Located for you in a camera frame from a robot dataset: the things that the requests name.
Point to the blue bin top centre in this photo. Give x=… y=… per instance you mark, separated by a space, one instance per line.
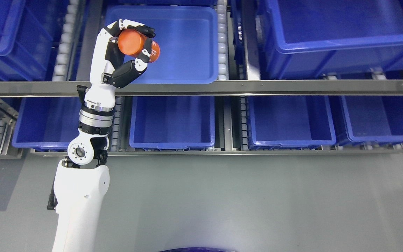
x=171 y=2

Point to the blue bin lower centre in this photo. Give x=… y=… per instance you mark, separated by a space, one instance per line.
x=172 y=122

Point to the blue bin lower far right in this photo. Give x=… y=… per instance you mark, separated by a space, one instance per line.
x=368 y=120

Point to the large blue bin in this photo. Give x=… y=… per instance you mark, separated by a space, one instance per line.
x=27 y=29
x=306 y=39

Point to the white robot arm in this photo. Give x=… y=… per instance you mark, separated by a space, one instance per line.
x=82 y=180

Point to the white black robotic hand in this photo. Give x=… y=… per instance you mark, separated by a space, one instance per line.
x=108 y=69

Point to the white roller track left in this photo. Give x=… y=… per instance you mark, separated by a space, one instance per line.
x=63 y=58

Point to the white roller track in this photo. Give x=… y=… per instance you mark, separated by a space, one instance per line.
x=63 y=58
x=223 y=67

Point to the metal shelf front rail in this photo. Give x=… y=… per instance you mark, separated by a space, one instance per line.
x=218 y=88

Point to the orange cylindrical capacitor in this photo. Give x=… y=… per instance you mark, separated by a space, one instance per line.
x=131 y=42

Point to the large blue bin upper left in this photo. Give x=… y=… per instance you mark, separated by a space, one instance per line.
x=27 y=29

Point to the white roller track right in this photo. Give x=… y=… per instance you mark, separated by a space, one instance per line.
x=223 y=67

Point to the shallow blue tray bin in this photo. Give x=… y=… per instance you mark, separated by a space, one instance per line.
x=188 y=40

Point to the blue bin lower far left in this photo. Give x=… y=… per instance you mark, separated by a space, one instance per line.
x=47 y=123

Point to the blue robot base edge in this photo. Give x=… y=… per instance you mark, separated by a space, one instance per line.
x=198 y=249

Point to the large blue bin upper right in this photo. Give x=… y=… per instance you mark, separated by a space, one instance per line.
x=306 y=39

